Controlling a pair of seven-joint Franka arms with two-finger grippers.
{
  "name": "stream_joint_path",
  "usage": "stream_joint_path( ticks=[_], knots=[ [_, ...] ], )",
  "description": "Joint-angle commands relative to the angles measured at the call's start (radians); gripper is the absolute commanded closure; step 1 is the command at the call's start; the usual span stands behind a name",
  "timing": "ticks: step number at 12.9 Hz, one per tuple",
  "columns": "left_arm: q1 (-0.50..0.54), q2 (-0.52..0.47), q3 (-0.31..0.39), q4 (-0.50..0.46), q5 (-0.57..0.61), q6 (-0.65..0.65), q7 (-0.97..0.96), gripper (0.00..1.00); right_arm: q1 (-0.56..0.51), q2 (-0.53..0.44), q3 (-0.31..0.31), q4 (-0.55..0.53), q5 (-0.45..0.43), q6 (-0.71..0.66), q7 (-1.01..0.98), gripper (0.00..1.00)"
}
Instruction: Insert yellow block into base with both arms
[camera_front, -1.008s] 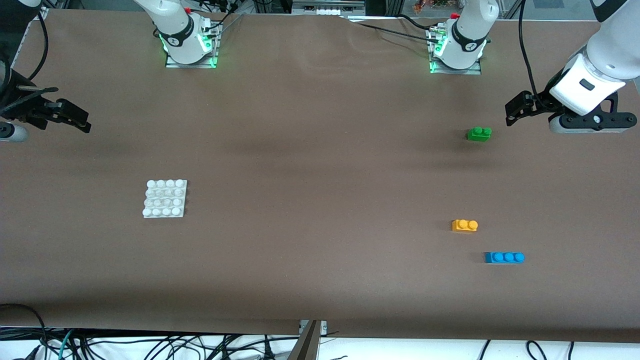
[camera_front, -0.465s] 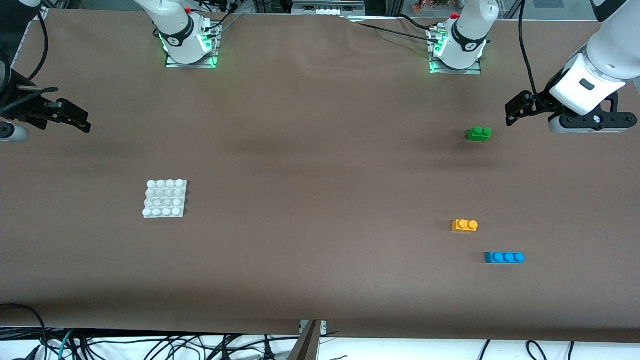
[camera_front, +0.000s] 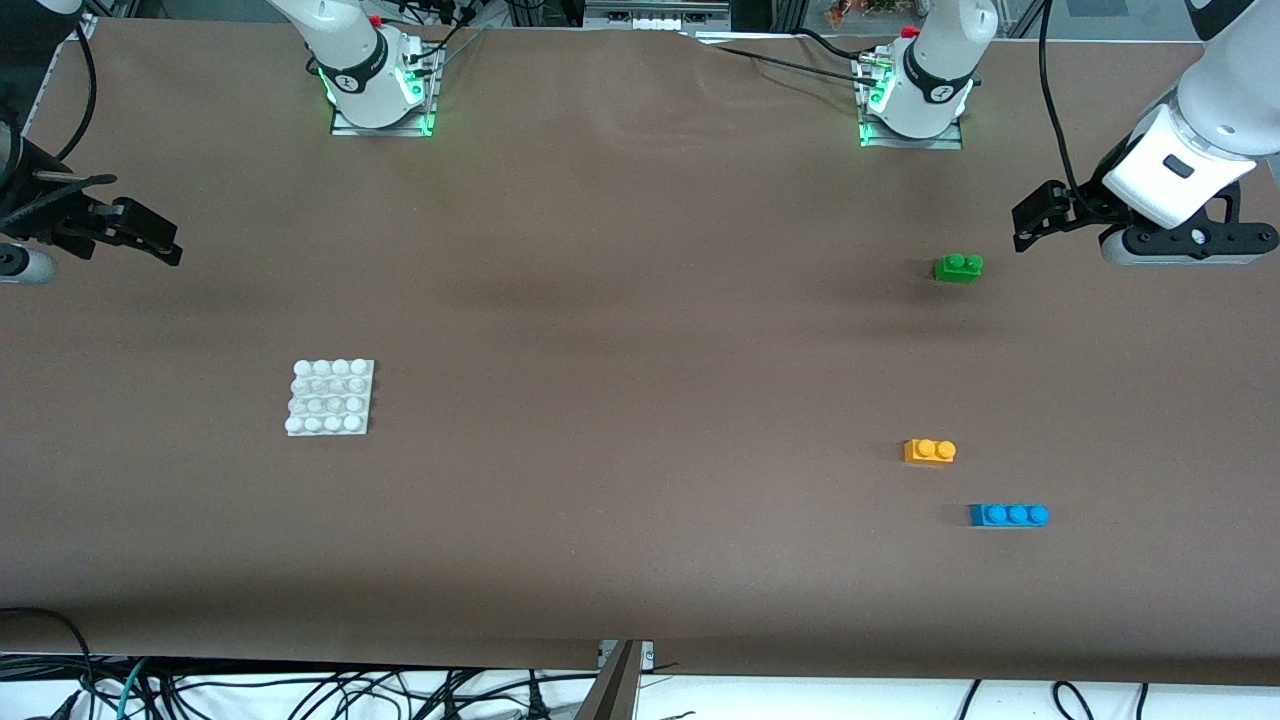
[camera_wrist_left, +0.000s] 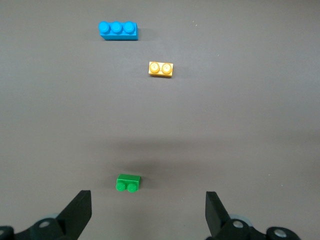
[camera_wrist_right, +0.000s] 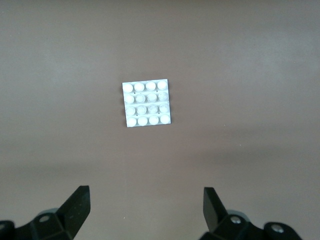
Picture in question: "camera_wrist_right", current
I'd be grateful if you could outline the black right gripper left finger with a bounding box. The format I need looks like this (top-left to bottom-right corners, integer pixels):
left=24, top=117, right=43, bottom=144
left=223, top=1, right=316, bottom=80
left=0, top=185, right=91, bottom=240

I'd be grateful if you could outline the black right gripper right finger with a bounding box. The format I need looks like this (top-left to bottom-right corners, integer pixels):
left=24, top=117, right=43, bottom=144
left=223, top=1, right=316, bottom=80
left=198, top=186, right=303, bottom=240

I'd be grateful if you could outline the white studded base plate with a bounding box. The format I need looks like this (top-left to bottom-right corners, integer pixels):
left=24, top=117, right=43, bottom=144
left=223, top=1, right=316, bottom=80
left=121, top=78, right=173, bottom=128

